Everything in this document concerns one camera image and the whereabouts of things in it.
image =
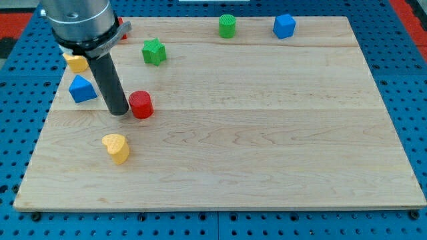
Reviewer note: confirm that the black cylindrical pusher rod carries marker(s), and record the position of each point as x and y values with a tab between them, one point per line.
107	79

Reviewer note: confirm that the green cylinder block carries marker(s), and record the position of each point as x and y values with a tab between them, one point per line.
227	26

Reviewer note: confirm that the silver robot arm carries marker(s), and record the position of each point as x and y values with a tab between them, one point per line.
91	28

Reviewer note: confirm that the yellow heart block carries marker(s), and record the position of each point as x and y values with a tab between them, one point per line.
117	147

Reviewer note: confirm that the red cylinder block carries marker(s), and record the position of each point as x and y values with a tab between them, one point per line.
141	104

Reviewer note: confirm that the wooden board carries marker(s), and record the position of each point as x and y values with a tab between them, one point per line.
251	123

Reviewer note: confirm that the blue triangle block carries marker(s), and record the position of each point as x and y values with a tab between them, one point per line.
81	90

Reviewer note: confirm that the yellow pentagon block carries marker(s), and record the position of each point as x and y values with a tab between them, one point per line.
76	63

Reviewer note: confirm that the blue cube block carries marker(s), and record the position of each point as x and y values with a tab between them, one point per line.
284	26

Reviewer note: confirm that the green star block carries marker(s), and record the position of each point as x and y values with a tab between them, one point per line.
153	52

